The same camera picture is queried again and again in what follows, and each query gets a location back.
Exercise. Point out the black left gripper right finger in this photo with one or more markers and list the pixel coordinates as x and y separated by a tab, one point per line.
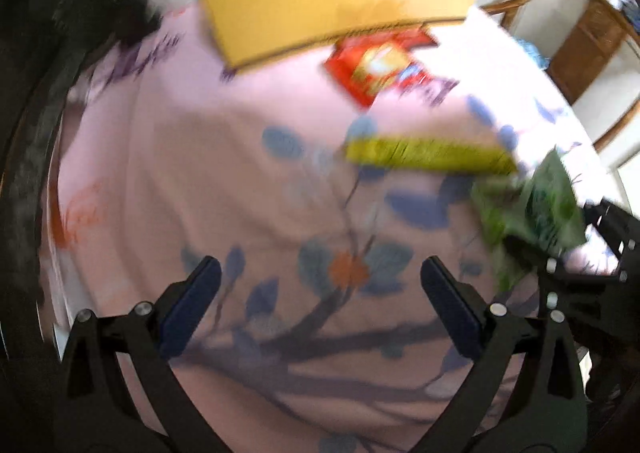
547	409

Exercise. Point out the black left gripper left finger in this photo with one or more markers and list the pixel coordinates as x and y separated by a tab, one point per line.
96	412

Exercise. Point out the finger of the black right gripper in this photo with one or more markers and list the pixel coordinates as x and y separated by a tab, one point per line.
620	231
590	297

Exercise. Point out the green plum candy bag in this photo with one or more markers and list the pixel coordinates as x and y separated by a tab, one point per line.
540	210

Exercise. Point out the yellow green snack bar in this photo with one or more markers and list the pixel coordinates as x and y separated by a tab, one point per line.
431	155

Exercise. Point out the red yellow snack packet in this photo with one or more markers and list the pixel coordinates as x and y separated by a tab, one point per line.
364	66

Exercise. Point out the light blue cloth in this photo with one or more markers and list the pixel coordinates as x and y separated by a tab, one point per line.
533	52

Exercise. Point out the wooden side cabinet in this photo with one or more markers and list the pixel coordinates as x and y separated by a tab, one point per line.
590	46

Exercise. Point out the pink floral tablecloth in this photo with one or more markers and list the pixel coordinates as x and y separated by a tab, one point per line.
321	338

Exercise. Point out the dark carved wooden furniture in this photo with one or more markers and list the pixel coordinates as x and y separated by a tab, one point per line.
45	45

